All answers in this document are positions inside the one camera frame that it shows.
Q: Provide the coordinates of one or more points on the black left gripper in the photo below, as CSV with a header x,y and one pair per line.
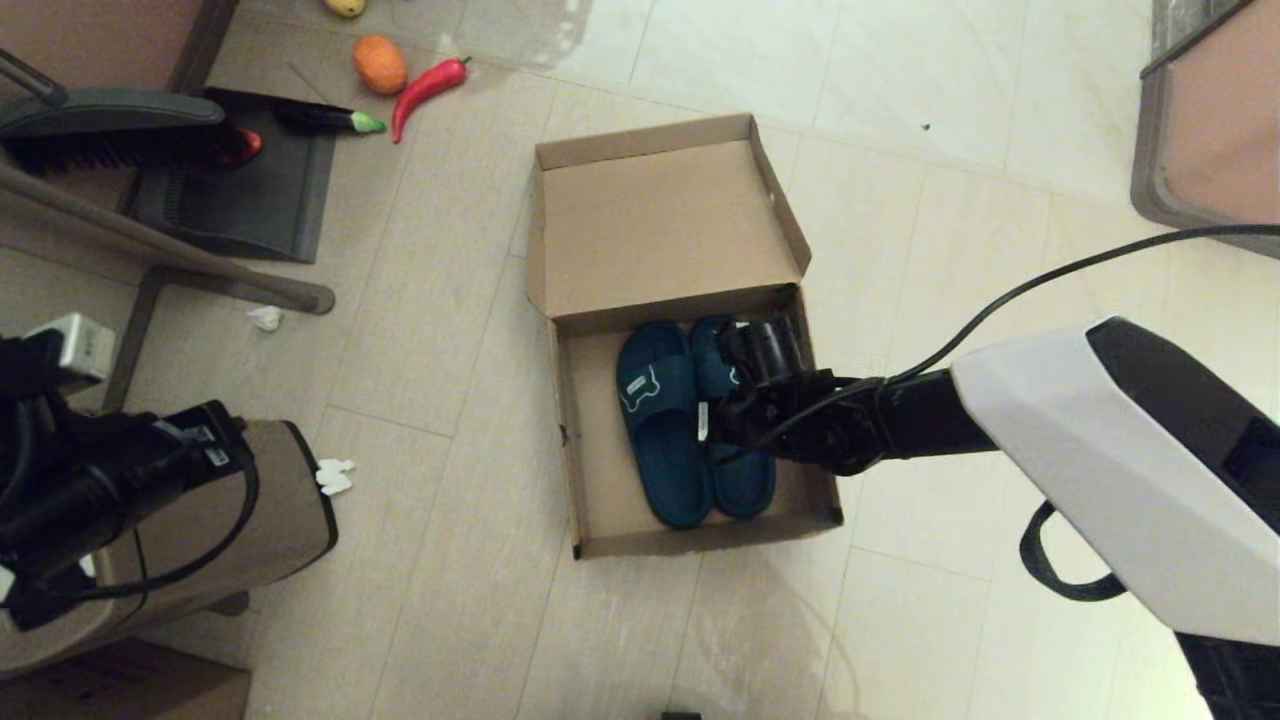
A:
x,y
120,480

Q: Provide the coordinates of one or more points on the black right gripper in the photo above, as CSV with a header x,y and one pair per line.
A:
x,y
770,350

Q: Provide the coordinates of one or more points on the dark teal slide slipper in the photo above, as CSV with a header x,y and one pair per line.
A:
x,y
745,490
665,470

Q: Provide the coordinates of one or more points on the brown cardboard shoe box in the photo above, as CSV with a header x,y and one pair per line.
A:
x,y
650,220

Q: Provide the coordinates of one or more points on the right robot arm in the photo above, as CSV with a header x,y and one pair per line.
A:
x,y
1100,450

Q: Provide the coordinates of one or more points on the brown plastic trash bin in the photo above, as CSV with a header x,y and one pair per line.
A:
x,y
290,500

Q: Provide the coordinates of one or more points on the closed brown cardboard carton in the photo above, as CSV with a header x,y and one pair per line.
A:
x,y
150,690

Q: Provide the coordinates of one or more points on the small crumpled white tissue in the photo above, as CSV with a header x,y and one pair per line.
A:
x,y
266,318

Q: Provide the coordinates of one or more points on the black plastic dustpan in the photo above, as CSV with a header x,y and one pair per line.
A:
x,y
255,200

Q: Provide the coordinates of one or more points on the small red toy fruit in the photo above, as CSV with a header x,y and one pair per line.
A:
x,y
250,147

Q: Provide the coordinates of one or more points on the grey black-bristled hand brush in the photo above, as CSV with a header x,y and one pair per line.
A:
x,y
115,112

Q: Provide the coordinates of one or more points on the toy purple eggplant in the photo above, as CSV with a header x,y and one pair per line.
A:
x,y
318,119

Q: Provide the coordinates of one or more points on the toy red chili pepper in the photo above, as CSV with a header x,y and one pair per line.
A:
x,y
422,89

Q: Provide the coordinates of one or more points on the brown table with dark rim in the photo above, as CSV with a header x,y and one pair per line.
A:
x,y
100,45

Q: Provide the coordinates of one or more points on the toy orange fruit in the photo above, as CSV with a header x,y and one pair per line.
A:
x,y
380,65

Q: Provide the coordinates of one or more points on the brown table with grey rim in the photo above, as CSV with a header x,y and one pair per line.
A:
x,y
1220,125

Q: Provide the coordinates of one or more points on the toy yellow fruit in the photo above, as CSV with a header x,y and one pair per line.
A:
x,y
344,7

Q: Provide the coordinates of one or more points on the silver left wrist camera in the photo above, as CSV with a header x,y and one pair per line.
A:
x,y
75,345

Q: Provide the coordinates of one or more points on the brown metal table leg frame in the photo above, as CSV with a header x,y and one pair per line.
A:
x,y
150,242

